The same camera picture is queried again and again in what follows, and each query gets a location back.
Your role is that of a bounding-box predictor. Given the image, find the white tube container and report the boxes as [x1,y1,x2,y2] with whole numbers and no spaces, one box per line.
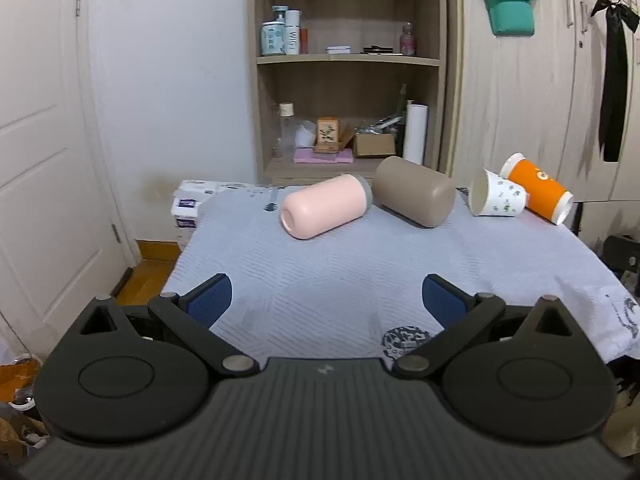
[284,9,302,55]

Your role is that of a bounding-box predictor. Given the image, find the light wooden wardrobe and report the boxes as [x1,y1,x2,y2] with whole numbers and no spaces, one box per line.
[444,0,640,207]

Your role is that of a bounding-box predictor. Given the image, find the purple white tissue pack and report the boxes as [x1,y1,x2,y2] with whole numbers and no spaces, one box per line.
[171,180,251,232]

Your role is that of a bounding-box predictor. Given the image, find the brown cardboard box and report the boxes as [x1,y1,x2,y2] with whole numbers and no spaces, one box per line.
[352,131,397,158]

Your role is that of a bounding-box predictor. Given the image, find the pink flat box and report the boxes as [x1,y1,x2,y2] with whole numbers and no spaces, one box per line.
[293,147,355,165]

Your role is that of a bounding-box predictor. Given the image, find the black hanging ribbon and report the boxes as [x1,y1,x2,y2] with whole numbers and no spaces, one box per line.
[590,0,640,163]

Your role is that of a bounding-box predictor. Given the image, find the grey patterned tablecloth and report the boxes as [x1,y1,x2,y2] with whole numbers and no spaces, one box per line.
[161,182,640,366]

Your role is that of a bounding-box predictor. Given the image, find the pink cup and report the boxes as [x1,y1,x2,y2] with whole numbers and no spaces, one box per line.
[279,174,374,241]

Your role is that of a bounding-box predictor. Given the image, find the white paper roll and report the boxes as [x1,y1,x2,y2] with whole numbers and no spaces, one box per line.
[402,104,430,166]

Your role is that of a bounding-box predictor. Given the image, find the wooden box plant picture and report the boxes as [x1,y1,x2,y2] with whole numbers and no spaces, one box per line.
[313,117,343,155]

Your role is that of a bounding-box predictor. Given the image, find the white door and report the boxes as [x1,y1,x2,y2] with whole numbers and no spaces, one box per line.
[0,0,137,361]

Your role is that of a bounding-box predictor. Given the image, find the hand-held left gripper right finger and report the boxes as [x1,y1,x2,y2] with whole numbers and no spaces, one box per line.
[394,273,588,380]

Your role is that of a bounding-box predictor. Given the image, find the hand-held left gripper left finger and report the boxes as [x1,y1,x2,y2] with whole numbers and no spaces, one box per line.
[69,273,260,380]

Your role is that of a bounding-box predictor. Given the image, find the orange plastic bag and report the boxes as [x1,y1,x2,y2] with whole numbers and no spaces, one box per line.
[0,359,42,405]

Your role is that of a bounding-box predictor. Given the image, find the black chair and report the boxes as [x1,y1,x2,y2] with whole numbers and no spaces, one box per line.
[601,234,640,282]

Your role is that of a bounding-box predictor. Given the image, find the clear bottle cream cap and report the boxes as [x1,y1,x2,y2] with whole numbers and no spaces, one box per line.
[278,102,297,161]

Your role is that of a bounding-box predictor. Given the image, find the white patterned paper cup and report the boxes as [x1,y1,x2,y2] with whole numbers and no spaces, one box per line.
[468,168,531,218]

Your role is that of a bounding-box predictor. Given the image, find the teal box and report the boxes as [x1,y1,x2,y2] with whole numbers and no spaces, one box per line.
[481,0,537,37]

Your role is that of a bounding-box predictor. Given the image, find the wooden bookshelf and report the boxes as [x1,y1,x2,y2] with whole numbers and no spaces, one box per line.
[246,0,448,187]

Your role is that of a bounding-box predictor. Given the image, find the orange paper cup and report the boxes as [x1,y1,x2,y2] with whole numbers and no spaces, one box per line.
[500,152,575,226]

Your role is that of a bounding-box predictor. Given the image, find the white crumpled paper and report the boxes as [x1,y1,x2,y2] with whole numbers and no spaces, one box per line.
[295,120,319,149]

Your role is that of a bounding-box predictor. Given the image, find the taupe cup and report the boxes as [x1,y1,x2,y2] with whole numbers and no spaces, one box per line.
[374,155,457,229]

